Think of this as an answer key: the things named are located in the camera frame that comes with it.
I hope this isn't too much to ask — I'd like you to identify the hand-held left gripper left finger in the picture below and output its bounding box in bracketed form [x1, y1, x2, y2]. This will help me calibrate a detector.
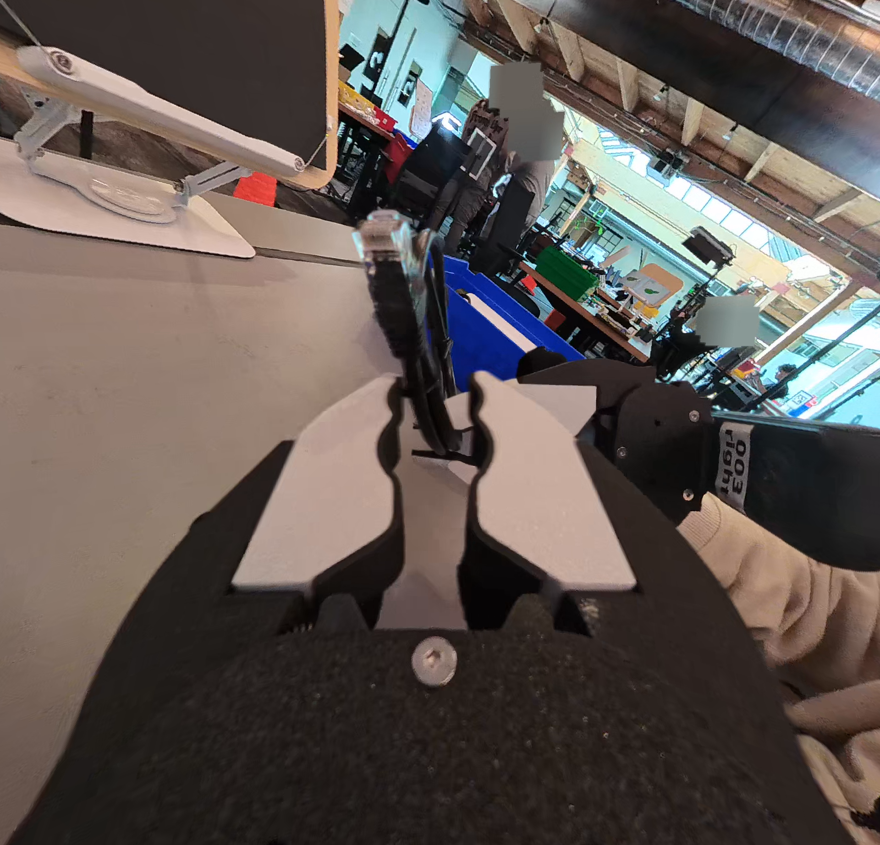
[231, 375, 407, 593]

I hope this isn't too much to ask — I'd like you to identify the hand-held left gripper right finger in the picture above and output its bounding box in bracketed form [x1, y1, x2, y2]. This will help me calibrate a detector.
[466, 371, 638, 594]

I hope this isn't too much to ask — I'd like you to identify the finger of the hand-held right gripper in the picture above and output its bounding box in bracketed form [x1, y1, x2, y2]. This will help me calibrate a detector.
[411, 448, 480, 487]
[512, 379, 599, 442]

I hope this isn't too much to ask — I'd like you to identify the blue plastic storage bin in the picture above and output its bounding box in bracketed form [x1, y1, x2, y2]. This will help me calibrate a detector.
[428, 252, 587, 387]

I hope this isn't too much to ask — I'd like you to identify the black cable coil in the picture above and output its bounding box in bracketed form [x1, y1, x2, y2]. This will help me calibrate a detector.
[352, 208, 477, 462]

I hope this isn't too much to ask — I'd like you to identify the person's right forearm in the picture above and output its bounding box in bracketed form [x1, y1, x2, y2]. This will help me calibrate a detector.
[676, 493, 880, 729]

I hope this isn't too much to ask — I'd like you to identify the grey desk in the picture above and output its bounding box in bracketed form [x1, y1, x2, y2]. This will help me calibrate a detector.
[0, 192, 592, 832]

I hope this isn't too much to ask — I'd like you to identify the green crate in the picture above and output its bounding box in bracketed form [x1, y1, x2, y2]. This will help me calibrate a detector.
[535, 246, 599, 303]

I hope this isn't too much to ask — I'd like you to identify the easel board with leaf prints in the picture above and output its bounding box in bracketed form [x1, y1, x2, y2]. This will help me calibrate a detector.
[622, 263, 685, 310]

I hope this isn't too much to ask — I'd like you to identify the black office chair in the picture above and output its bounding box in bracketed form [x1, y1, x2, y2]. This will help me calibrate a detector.
[392, 126, 468, 227]
[471, 178, 544, 310]

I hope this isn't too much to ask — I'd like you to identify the black monitor on stand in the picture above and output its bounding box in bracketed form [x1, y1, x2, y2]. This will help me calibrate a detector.
[682, 226, 735, 269]

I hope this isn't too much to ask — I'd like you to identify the white tablet stand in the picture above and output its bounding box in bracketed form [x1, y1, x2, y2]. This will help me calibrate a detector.
[0, 46, 307, 260]

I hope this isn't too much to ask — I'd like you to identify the red crate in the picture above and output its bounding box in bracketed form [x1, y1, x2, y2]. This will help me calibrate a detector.
[234, 171, 278, 207]

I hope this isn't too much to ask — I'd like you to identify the person's cream sweater torso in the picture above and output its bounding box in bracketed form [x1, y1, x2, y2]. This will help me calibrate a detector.
[784, 687, 880, 845]

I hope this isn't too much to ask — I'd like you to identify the large metal duct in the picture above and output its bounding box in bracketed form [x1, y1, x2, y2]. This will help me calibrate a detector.
[447, 0, 880, 193]

